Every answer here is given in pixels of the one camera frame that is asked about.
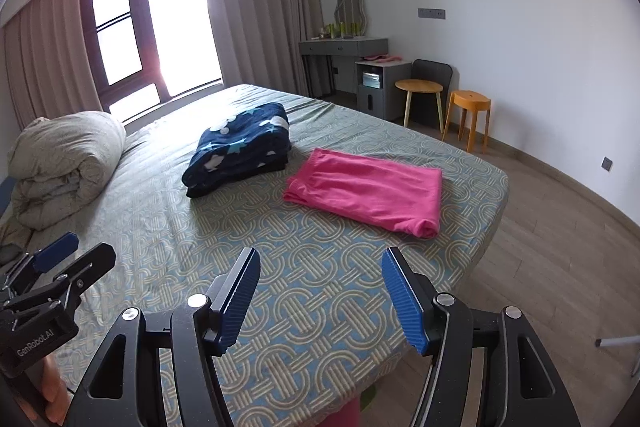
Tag wavy edged mirror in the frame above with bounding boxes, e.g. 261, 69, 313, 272
334, 0, 370, 36

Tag navy star print folded cloth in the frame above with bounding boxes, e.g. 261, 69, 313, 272
181, 102, 292, 199

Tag person's left hand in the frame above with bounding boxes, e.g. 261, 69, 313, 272
27, 349, 72, 427

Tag orange stool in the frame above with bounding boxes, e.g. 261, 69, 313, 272
442, 90, 492, 153

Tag dark chair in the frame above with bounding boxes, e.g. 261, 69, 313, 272
411, 59, 454, 128

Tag beige curtain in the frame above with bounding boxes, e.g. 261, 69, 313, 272
0, 0, 119, 134
196, 0, 326, 98

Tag rolled patterned quilt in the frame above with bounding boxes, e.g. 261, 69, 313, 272
7, 110, 127, 226

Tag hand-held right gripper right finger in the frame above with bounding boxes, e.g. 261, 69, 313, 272
381, 247, 582, 427

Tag person's pink clothing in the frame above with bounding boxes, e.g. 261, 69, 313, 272
311, 399, 362, 427

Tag bed with patterned sheet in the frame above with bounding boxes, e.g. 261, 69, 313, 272
0, 83, 510, 414

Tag pink pants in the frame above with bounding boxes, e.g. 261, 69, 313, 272
283, 148, 444, 239

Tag white metal rod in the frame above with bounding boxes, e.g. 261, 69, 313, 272
594, 336, 640, 351

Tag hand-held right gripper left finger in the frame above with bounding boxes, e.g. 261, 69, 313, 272
65, 247, 262, 427

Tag grey nightstand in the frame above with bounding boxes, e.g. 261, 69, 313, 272
355, 58, 414, 124

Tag round wooden stool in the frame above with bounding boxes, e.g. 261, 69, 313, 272
395, 79, 445, 134

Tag brown framed window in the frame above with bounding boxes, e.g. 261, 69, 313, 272
79, 0, 224, 124

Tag grey dressing table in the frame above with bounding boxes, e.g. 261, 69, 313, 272
299, 37, 390, 100

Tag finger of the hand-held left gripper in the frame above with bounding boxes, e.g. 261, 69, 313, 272
0, 233, 81, 295
4, 243, 117, 314

